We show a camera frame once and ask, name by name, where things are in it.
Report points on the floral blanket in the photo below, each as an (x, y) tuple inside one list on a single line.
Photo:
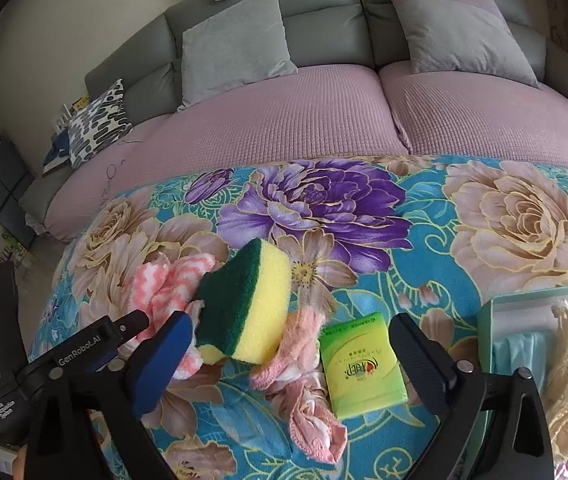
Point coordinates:
[(414, 260)]

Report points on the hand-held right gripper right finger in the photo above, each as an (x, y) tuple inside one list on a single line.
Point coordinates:
[(416, 357)]

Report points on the green tissue packet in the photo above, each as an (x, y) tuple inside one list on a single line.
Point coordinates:
[(364, 375)]

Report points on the dark blue cloth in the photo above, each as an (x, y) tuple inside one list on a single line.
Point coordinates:
[(58, 152)]

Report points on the blue face mask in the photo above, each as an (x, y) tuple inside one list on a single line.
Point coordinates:
[(519, 360)]

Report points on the grey-green sofa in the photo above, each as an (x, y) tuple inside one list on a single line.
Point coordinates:
[(324, 25)]

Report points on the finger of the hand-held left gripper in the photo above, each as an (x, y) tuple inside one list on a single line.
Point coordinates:
[(131, 325)]

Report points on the black and white patterned pillow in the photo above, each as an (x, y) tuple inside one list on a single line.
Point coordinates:
[(96, 125)]

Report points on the pink and white striped cloth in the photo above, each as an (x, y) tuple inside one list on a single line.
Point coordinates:
[(163, 285)]

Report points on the teal and white box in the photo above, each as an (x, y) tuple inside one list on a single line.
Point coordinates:
[(524, 310)]

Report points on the pink knit seat cushion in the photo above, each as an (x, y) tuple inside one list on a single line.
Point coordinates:
[(264, 125), (489, 120)]

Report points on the yellow magazine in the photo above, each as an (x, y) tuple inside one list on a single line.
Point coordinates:
[(72, 107)]

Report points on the plain grey pillow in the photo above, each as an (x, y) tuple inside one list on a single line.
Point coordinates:
[(234, 45)]

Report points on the grey pillow with lilac band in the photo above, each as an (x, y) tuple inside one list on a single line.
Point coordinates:
[(464, 35)]

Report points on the yellow and green sponge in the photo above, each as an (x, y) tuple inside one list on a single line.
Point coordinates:
[(259, 310)]

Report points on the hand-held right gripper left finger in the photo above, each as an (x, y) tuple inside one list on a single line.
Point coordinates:
[(163, 360)]

